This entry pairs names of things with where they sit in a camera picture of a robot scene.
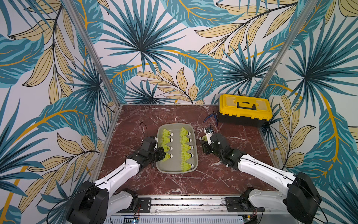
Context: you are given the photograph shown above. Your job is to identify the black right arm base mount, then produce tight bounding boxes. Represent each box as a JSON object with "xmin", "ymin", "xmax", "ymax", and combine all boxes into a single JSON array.
[{"xmin": 223, "ymin": 187, "xmax": 265, "ymax": 213}]

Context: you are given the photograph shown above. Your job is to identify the yellow black toolbox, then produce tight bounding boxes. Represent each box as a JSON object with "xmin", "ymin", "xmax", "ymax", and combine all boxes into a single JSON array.
[{"xmin": 217, "ymin": 94, "xmax": 273, "ymax": 127}]

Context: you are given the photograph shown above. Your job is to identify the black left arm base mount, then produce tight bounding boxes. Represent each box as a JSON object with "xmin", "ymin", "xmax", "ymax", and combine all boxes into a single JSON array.
[{"xmin": 108, "ymin": 188, "xmax": 152, "ymax": 214}]

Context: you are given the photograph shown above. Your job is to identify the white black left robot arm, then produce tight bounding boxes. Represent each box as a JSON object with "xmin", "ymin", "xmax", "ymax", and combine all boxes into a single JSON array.
[{"xmin": 66, "ymin": 136, "xmax": 165, "ymax": 224}]

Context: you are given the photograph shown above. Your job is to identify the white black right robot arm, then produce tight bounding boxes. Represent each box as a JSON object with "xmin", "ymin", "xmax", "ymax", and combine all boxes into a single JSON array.
[{"xmin": 199, "ymin": 132, "xmax": 322, "ymax": 224}]

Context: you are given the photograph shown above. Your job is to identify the blue handled pliers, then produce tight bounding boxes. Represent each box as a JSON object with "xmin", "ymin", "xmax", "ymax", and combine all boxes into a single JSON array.
[{"xmin": 203, "ymin": 112, "xmax": 219, "ymax": 127}]

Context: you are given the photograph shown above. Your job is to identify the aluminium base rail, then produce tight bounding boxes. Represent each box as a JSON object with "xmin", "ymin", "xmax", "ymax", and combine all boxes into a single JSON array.
[{"xmin": 125, "ymin": 195, "xmax": 287, "ymax": 216}]

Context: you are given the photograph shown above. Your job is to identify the grey plastic tray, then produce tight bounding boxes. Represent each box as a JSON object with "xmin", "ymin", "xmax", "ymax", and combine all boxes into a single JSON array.
[{"xmin": 156, "ymin": 123, "xmax": 199, "ymax": 174}]

